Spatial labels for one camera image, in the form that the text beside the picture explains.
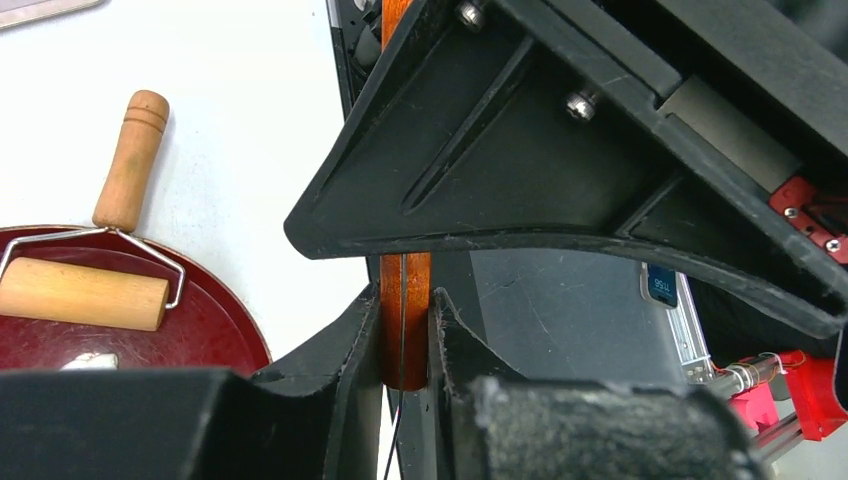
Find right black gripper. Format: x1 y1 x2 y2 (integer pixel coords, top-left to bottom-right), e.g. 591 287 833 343
582 1 847 193

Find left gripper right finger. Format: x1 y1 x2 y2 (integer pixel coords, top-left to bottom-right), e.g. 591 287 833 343
428 288 769 479

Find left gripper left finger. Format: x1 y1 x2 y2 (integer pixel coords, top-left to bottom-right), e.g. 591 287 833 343
1 285 382 479

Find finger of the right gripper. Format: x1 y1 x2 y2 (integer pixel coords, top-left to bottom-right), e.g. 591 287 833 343
284 1 847 337

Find round red lacquer tray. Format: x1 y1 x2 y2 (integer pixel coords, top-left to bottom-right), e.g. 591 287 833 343
1 233 271 376

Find wooden dough roller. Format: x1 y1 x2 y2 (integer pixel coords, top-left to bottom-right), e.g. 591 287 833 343
1 90 186 331

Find white dough piece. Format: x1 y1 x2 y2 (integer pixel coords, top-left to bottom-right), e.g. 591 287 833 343
61 352 119 370

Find rectangular steel tray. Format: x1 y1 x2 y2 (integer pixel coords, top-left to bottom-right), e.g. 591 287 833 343
1 0 104 30

